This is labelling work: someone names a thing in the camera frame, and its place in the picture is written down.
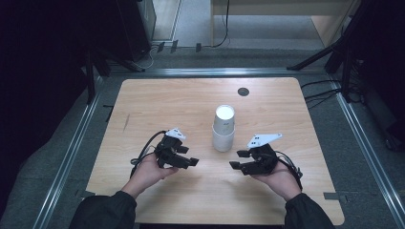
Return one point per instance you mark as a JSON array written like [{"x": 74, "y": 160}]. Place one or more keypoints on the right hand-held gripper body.
[{"x": 262, "y": 159}]

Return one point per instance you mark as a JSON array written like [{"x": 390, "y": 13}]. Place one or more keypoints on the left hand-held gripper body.
[{"x": 167, "y": 149}]

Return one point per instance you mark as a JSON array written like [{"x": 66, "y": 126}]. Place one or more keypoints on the stack of white paper cups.
[{"x": 223, "y": 136}]

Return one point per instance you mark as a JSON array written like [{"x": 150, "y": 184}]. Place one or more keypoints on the person's right hand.
[{"x": 283, "y": 183}]

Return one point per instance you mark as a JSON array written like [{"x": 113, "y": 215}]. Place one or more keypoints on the person's left hand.
[{"x": 146, "y": 173}]

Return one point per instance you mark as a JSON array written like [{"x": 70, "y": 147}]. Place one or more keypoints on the black round table grommet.
[{"x": 243, "y": 92}]

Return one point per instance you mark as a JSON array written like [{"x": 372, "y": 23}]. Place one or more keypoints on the grey tape strip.
[{"x": 332, "y": 196}]

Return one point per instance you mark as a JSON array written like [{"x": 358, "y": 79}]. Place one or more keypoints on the black metal stand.
[{"x": 90, "y": 79}]

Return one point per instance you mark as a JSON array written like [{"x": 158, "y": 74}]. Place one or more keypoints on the black tripod stand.
[{"x": 347, "y": 76}]

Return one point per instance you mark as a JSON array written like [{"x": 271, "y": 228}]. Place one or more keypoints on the black computer tower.
[{"x": 133, "y": 28}]

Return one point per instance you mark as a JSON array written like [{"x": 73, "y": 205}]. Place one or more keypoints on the dark curtain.
[
  {"x": 38, "y": 79},
  {"x": 385, "y": 63}
]

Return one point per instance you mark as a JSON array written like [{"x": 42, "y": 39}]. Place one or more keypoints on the light wooden desk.
[{"x": 280, "y": 8}]

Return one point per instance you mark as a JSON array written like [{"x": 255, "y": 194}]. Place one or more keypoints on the metal floor rail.
[
  {"x": 70, "y": 152},
  {"x": 363, "y": 146},
  {"x": 216, "y": 72}
]

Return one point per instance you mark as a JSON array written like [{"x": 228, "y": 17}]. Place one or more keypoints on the black floor bracket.
[
  {"x": 174, "y": 46},
  {"x": 161, "y": 47},
  {"x": 198, "y": 47}
]

